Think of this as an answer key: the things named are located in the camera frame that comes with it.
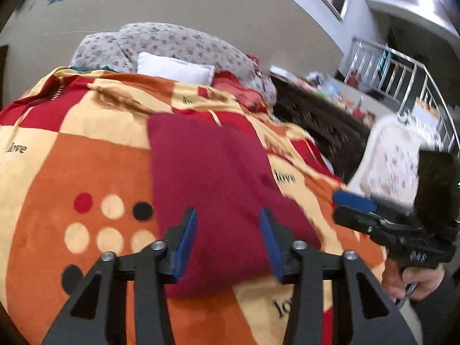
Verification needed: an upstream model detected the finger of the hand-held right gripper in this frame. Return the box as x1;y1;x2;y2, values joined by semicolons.
332;190;414;220
333;206;396;241

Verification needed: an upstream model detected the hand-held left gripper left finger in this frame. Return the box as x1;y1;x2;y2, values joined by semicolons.
41;206;198;345

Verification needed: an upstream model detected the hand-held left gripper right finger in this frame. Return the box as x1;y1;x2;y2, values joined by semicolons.
259;207;419;345

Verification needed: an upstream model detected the maroon sweater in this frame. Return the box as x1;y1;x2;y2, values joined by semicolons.
147;113;322;300

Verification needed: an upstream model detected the person's right hand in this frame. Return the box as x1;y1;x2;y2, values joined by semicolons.
383;259;446;302

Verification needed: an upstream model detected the white floral bedding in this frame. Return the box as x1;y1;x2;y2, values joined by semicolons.
347;115;437;205

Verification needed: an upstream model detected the carved dark wooden headboard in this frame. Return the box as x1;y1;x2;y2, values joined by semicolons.
269;75;372;184

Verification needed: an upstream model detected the pile of small clutter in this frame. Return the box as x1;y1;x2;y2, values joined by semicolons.
305;72;378;123

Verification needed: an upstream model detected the metal railing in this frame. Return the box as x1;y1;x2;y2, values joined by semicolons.
343;38;455;152

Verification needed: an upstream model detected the red orange cream checked blanket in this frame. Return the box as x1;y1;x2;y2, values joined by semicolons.
0;66;389;345

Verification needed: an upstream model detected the red lace cloth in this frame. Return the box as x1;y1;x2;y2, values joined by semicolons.
212;55;275;114

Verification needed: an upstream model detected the white pillow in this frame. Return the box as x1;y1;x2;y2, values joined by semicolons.
137;52;216;86

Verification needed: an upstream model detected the teal cloth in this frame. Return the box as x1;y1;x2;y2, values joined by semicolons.
70;65;116;73

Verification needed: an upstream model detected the floral quilt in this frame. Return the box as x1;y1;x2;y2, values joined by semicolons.
70;22;278;103

